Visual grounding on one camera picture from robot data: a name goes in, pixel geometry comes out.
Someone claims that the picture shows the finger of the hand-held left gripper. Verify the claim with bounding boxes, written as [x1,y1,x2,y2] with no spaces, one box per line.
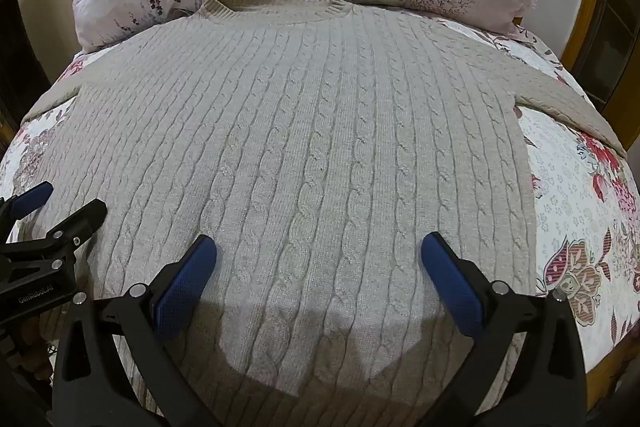
[0,181,55,233]
[0,199,109,280]

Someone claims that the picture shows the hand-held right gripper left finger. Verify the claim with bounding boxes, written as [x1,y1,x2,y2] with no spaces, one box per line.
[52,234,224,427]

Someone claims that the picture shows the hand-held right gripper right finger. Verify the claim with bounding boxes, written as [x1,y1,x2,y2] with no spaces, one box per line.
[419,232,590,427]

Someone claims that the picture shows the beige cable knit sweater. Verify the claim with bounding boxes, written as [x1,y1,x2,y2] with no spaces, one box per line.
[20,0,628,427]

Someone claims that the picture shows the floral bed sheet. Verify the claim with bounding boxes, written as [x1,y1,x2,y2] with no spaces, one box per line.
[0,12,640,378]

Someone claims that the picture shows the wooden headboard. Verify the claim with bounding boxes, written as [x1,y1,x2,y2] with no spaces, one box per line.
[515,0,640,118]

